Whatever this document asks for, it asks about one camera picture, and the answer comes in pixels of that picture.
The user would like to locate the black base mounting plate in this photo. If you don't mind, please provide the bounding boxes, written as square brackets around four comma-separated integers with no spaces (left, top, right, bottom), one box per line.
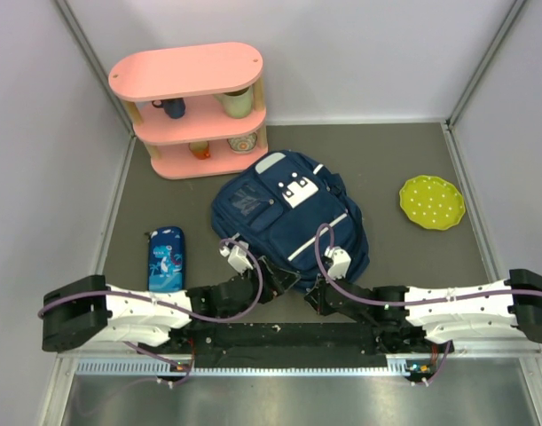
[139,322,433,368]

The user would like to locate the pale green cup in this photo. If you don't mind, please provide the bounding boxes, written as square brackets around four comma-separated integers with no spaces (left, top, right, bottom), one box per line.
[214,87,253,119]

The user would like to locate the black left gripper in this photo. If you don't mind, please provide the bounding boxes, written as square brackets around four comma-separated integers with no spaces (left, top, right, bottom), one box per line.
[238,256,299,304]

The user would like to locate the pink three-tier shelf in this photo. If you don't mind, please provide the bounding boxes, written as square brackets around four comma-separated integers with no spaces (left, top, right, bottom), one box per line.
[108,42,268,180]

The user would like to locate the navy blue student backpack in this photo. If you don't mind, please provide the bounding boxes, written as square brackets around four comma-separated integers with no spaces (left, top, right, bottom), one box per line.
[211,150,370,292]

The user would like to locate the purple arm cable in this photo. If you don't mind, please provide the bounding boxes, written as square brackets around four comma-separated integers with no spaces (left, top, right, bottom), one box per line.
[313,223,542,383]
[37,238,265,378]

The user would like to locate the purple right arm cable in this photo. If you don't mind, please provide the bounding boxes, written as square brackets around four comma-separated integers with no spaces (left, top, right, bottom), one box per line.
[313,223,542,383]

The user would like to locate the orange cup on shelf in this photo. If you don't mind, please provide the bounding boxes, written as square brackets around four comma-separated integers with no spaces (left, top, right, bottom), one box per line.
[188,141,210,160]

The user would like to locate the grey slotted cable duct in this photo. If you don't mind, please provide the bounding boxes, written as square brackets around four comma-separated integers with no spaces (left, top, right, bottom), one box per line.
[75,357,436,378]

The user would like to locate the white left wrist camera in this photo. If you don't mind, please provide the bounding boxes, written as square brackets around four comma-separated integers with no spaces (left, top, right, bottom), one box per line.
[219,241,254,274]

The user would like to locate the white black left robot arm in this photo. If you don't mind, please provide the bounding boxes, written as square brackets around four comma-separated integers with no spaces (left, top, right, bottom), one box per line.
[38,256,301,353]

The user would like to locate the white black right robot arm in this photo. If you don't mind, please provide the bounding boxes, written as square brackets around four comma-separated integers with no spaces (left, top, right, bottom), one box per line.
[305,269,542,351]

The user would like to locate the blue dinosaur pencil case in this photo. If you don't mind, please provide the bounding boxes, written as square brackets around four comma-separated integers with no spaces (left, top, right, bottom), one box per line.
[147,226,185,293]

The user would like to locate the green polka dot plate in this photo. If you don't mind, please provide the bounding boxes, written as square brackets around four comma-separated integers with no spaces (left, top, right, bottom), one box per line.
[398,175,466,231]

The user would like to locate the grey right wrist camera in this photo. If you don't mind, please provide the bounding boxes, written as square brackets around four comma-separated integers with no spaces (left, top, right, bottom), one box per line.
[325,246,351,280]

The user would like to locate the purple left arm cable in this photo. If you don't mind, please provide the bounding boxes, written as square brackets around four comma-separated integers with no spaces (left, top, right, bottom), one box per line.
[37,238,265,378]

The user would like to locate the dark blue mug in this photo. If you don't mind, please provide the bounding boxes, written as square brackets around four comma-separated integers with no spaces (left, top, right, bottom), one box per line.
[151,98,186,119]

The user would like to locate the patterned small bowl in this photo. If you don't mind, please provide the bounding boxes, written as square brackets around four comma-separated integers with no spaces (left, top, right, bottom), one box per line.
[227,132,257,154]

